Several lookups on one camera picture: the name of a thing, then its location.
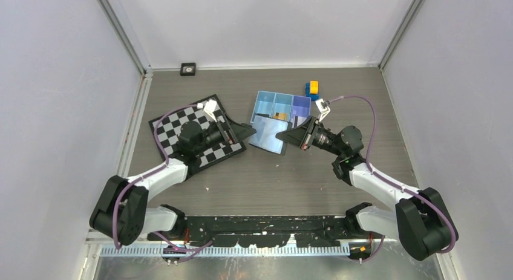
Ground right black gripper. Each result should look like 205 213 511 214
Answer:
276 116 345 157

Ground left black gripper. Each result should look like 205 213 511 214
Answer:
194 113 255 155

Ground silver black striped credit card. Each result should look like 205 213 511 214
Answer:
292 116 308 128

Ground tan grey striped credit card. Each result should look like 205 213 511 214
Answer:
275 113 287 120

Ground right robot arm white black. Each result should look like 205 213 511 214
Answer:
276 117 459 261

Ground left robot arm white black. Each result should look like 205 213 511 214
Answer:
89 115 256 248

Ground purple bin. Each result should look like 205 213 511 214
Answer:
290 95 311 127

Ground light blue bin middle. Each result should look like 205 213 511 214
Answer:
271 93 293 121

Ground light blue bin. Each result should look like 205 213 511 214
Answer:
250 91 276 123
271 93 293 121

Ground light blue bin left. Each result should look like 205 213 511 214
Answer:
250 91 276 123

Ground blue yellow toy blocks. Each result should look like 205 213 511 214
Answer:
305 80 319 101

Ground small black square box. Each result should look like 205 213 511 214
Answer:
180 62 197 77

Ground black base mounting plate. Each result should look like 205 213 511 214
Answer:
161 215 381 248

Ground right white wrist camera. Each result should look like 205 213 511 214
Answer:
315 99 331 122

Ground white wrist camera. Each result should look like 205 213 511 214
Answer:
202 99 218 122
315 99 331 122

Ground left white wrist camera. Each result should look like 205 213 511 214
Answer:
202 99 218 122

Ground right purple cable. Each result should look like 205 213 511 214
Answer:
326 95 459 264

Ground purple cable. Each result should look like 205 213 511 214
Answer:
112 104 213 264
326 95 459 264

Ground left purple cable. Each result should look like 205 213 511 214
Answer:
112 104 213 264

